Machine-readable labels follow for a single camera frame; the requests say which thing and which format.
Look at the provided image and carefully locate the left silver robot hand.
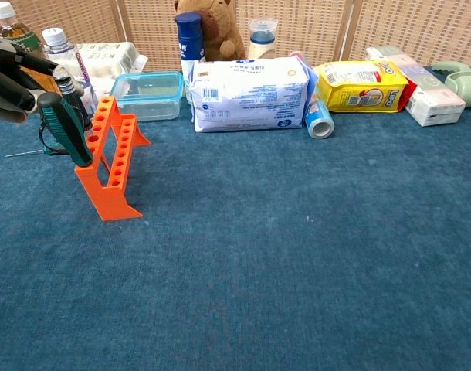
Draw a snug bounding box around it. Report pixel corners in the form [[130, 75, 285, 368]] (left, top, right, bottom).
[[0, 36, 86, 124]]

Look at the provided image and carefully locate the black metal precision screwdriver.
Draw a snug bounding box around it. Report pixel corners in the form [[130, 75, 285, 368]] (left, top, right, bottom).
[[53, 73, 93, 131]]

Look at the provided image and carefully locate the small green screwdriver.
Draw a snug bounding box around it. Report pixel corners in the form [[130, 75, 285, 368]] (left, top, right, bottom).
[[5, 148, 73, 158]]

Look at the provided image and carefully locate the large green black screwdriver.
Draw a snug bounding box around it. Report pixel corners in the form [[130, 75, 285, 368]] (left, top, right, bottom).
[[36, 91, 94, 168]]

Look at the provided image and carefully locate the orange plastic tool rack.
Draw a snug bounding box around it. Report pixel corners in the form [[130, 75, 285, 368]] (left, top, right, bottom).
[[73, 95, 151, 222]]

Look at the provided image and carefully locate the green tea bottle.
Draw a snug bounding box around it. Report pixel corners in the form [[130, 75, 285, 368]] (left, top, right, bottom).
[[0, 1, 63, 94]]

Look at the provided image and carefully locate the clear water bottle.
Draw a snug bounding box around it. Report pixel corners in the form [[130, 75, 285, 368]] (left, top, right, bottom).
[[41, 27, 100, 117]]

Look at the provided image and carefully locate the white pink plastic bag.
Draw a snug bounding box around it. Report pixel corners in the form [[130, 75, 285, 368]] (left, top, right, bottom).
[[88, 75, 117, 101]]

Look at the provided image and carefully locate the white wrapped paper pack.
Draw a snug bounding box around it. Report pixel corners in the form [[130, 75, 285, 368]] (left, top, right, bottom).
[[76, 41, 148, 80]]

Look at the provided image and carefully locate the clear container blue lid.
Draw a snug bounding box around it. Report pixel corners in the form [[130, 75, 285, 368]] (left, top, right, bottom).
[[110, 70, 185, 123]]

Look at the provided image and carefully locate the blue white spray can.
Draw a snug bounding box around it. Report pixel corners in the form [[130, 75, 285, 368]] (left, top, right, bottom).
[[175, 12, 206, 97]]

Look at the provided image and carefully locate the brown capybara plush toy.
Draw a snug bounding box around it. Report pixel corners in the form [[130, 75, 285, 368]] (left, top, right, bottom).
[[173, 0, 246, 62]]

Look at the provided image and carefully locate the white blue wipes pack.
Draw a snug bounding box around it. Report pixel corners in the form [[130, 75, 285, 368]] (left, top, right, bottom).
[[191, 56, 320, 134]]

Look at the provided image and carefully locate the cream bottle clear cap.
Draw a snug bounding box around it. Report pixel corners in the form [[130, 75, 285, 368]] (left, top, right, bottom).
[[246, 17, 279, 60]]

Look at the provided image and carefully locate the blue table cloth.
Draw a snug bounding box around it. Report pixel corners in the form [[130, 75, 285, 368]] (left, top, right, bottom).
[[0, 65, 471, 371]]

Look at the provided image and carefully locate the plastic wrap roll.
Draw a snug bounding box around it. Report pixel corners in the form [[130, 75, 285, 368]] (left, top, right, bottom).
[[289, 49, 336, 140]]

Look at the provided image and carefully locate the yellow Lipo snack bag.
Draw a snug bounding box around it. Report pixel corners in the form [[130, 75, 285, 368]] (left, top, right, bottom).
[[314, 60, 410, 114]]

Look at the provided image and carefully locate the woven wooden folding screen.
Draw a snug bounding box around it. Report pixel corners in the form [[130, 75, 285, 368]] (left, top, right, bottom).
[[0, 0, 471, 73]]

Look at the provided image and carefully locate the pastel tissue box pack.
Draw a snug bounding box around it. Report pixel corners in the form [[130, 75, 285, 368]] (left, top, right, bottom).
[[364, 46, 467, 128]]

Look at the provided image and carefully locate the pale green lint roller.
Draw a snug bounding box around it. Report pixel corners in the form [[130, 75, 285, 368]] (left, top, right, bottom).
[[431, 60, 471, 108]]

